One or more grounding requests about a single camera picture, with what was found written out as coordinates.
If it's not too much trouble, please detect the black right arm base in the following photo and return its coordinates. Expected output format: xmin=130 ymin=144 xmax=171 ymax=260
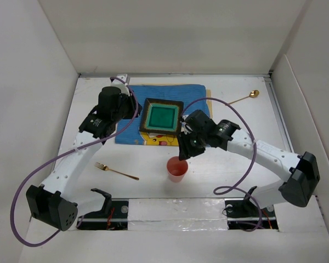
xmin=222 ymin=195 xmax=279 ymax=232

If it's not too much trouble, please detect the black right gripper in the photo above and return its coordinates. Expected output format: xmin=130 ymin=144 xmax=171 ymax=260
xmin=177 ymin=129 xmax=208 ymax=160

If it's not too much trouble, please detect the green square ceramic plate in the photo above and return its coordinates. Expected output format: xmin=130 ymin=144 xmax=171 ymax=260
xmin=139 ymin=98 xmax=184 ymax=135

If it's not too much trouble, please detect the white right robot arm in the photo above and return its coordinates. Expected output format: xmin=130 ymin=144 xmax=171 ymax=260
xmin=177 ymin=110 xmax=320 ymax=216

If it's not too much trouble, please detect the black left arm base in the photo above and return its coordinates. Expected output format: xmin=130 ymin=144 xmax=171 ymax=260
xmin=76 ymin=188 xmax=129 ymax=231

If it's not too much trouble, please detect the pink plastic cup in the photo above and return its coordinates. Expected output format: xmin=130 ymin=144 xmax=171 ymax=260
xmin=166 ymin=156 xmax=189 ymax=182

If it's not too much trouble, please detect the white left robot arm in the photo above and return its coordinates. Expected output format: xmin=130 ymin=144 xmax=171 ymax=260
xmin=26 ymin=84 xmax=141 ymax=231

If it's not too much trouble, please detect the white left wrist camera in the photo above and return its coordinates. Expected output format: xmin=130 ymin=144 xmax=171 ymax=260
xmin=110 ymin=73 xmax=129 ymax=95

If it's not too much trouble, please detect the gold spoon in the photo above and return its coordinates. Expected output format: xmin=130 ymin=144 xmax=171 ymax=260
xmin=228 ymin=90 xmax=260 ymax=105

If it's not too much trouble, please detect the gold fork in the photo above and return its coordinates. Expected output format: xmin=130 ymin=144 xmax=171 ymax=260
xmin=94 ymin=162 xmax=140 ymax=181

